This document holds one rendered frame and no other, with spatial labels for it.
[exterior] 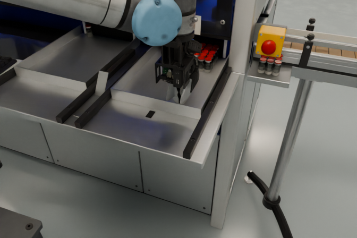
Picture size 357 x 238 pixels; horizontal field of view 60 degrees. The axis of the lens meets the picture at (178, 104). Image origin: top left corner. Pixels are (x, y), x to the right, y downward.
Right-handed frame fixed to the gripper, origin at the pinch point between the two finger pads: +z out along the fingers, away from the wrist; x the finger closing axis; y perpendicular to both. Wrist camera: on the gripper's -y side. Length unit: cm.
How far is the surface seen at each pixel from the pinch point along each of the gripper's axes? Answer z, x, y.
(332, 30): 92, 67, -299
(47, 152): 75, -87, -24
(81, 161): 73, -64, -24
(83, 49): 3.4, -45.1, -20.7
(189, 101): 3.4, 1.0, -4.3
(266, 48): -8.1, 17.8, -20.5
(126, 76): 1.1, -19.5, -6.5
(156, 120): 3.6, -4.4, 6.0
